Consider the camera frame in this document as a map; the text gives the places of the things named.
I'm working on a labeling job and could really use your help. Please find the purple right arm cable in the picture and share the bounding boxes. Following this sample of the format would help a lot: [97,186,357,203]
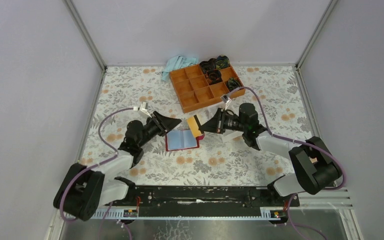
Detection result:
[230,86,347,240]

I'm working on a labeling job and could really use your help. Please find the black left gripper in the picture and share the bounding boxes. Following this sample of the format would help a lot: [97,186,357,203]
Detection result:
[137,111,181,149]

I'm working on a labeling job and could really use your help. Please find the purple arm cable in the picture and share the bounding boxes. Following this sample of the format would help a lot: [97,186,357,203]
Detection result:
[230,86,347,240]
[58,106,140,240]

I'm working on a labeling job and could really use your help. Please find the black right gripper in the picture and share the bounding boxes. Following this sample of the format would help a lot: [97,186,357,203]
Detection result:
[198,108,247,135]

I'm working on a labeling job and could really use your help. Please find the white card box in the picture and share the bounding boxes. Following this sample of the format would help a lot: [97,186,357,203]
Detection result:
[221,130,243,143]

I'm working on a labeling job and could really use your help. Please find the red leather card holder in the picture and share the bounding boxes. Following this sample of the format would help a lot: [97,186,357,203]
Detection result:
[165,129,200,152]

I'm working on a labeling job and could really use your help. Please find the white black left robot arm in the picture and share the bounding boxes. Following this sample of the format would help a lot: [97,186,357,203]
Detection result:
[53,111,182,222]

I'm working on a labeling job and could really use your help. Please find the rolled tie green pattern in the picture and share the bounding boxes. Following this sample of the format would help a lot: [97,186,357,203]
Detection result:
[225,77,243,92]

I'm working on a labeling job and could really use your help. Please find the rolled tie dark striped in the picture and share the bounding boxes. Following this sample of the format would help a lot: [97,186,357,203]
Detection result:
[199,58,217,75]

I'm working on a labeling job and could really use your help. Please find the orange wooden compartment tray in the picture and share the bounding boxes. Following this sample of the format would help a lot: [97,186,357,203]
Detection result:
[169,63,243,113]

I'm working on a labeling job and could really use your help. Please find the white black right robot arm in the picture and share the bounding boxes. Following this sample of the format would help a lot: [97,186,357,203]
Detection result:
[193,103,343,206]

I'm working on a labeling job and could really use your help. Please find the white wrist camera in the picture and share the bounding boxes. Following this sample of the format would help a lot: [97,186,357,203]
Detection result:
[138,101,152,118]
[220,94,232,110]

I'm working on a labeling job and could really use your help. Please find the brown credit card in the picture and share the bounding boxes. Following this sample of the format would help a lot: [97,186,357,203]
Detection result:
[186,115,205,138]

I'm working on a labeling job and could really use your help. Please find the rolled tie yellow green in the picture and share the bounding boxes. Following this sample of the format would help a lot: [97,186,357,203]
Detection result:
[215,55,230,70]

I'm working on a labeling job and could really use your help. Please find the floral patterned table mat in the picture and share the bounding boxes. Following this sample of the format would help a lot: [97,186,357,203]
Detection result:
[79,66,313,186]

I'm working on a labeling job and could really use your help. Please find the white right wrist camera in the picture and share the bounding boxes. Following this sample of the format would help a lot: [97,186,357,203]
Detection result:
[220,94,232,110]

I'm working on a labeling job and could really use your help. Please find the light blue cloth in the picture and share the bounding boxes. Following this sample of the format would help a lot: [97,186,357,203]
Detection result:
[161,55,199,82]

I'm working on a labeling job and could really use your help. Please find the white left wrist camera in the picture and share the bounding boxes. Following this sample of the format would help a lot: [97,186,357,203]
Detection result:
[138,101,152,118]

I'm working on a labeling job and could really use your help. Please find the rolled tie orange pattern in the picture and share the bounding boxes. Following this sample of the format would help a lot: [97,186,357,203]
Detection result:
[205,69,223,85]

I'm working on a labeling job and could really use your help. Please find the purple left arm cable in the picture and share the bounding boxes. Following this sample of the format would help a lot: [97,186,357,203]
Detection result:
[58,106,140,240]

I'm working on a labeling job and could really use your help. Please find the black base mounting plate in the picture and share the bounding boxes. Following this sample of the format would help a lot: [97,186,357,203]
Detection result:
[113,185,300,218]

